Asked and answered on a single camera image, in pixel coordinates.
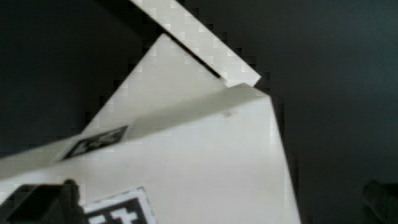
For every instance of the gripper right finger with grey tip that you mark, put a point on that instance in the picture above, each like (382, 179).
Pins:
(381, 203)

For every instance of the small white cabinet top block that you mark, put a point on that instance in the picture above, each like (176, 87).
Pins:
(183, 167)

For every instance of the white U-shaped fence frame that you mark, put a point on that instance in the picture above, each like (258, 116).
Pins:
(189, 31)

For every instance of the white cabinet body box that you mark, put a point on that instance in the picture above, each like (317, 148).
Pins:
(167, 81)

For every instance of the gripper left finger with black tip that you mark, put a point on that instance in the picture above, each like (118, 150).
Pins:
(43, 204)

